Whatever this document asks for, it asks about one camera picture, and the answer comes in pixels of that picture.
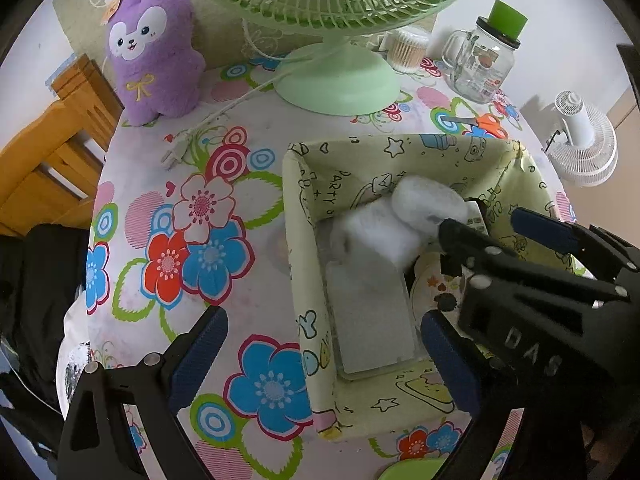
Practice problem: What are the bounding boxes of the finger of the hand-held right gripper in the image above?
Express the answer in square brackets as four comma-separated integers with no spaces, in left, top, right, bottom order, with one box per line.
[439,217,630,312]
[510,207,640,283]

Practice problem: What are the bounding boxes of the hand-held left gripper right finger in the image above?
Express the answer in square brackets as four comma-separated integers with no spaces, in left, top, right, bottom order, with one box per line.
[420,310,526,480]

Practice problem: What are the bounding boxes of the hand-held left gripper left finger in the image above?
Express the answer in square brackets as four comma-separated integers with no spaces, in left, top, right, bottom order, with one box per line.
[57,305,230,480]

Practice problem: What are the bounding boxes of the bear shaped coaster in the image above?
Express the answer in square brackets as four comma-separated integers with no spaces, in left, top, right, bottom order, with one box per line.
[409,255,473,321]

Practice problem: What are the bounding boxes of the white charger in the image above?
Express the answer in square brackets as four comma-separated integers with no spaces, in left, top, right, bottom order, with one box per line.
[390,175,467,233]

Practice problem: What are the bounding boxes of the yellow printed fabric storage box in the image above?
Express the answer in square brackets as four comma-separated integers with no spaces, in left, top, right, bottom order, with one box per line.
[281,132,591,442]

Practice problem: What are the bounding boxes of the white remote control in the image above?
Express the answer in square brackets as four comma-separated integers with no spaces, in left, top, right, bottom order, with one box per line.
[462,200,490,233]

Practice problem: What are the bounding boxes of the translucent flat plastic case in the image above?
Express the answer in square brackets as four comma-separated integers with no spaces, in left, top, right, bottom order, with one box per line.
[324,260,418,376]

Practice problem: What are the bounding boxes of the white fan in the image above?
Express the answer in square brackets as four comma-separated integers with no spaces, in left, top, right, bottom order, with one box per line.
[544,90,618,188]

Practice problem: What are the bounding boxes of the orange scissors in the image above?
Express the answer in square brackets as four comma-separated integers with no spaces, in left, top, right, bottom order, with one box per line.
[441,114,508,140]

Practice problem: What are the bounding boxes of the beige cabinet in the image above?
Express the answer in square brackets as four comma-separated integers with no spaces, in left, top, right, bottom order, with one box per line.
[607,85,640,133]

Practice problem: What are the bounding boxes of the glass jar mug green lid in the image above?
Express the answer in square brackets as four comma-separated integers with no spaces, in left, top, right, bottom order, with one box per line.
[441,0,529,105]

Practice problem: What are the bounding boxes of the black clothing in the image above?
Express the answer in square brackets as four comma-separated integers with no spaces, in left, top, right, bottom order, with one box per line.
[0,225,91,411]

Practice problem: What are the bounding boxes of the cotton swab container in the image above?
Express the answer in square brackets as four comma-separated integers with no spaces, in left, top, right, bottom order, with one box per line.
[387,27,431,73]

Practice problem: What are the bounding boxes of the green desk fan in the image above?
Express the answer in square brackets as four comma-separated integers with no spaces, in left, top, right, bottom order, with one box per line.
[179,0,487,117]

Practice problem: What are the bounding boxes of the floral tablecloth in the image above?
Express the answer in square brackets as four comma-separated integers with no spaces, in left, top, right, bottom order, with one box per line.
[55,55,576,480]

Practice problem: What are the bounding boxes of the purple plush toy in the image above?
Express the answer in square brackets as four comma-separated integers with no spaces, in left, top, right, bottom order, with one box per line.
[101,0,207,127]

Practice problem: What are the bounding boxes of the wooden furniture frame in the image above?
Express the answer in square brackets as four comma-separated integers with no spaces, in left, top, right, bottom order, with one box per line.
[0,55,126,238]

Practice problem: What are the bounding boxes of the white fan power cord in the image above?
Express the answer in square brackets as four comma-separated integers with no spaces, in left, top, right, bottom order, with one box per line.
[161,20,301,167]

